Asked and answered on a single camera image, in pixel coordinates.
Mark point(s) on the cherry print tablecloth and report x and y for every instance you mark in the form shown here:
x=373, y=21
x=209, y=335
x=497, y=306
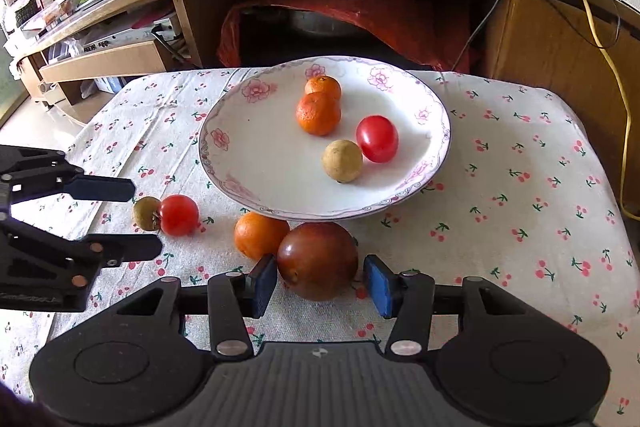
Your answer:
x=505, y=192

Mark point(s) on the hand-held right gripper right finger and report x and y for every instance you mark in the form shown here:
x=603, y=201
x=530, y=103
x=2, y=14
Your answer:
x=380, y=288

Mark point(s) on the white floral plate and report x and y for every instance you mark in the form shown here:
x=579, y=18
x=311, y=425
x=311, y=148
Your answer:
x=270, y=152

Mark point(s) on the orange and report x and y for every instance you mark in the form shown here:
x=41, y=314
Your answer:
x=257, y=234

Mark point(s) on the large mandarin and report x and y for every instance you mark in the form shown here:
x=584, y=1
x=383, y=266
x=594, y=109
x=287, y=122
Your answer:
x=318, y=114

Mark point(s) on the silver media player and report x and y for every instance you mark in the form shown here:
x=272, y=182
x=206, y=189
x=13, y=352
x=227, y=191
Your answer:
x=125, y=37

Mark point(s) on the wooden cabinet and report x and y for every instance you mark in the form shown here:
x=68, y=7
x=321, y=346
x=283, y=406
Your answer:
x=545, y=42

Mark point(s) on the tan longan fruit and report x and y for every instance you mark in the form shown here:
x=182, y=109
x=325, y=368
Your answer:
x=342, y=161

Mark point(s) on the metal pot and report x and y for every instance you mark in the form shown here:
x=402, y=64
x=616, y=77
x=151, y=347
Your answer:
x=320, y=23

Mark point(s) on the small brown-green fruit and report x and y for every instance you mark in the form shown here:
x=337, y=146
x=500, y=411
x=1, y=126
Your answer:
x=144, y=213

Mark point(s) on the red cherry tomato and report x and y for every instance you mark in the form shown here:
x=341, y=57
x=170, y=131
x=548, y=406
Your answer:
x=377, y=139
x=179, y=215

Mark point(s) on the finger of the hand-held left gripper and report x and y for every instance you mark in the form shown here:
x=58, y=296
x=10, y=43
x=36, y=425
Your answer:
x=135, y=248
x=105, y=189

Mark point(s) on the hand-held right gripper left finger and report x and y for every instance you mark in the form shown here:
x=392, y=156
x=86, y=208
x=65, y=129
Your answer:
x=262, y=287

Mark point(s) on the dark red round fruit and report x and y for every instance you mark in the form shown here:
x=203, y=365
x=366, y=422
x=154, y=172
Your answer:
x=320, y=262

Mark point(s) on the wooden drawer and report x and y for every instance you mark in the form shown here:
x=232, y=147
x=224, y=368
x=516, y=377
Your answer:
x=105, y=59

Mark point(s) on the red cloth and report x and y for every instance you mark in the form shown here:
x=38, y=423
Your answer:
x=405, y=17

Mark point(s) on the small mandarin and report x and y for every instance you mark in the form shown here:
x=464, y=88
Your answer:
x=325, y=86

